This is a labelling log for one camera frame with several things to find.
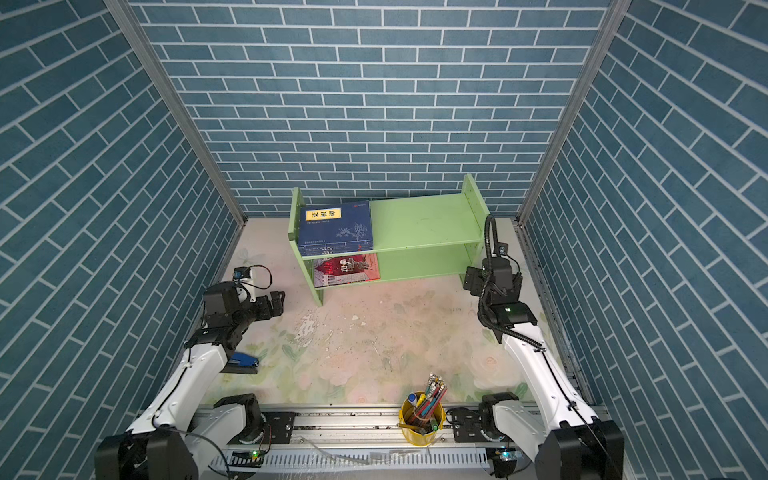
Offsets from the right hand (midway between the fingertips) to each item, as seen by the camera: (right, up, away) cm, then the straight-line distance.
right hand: (488, 268), depth 82 cm
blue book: (-42, +11, -5) cm, 43 cm away
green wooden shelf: (-19, +9, -4) cm, 21 cm away
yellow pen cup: (-20, -33, -14) cm, 41 cm away
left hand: (-62, -7, +4) cm, 63 cm away
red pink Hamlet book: (-41, -1, +8) cm, 42 cm away
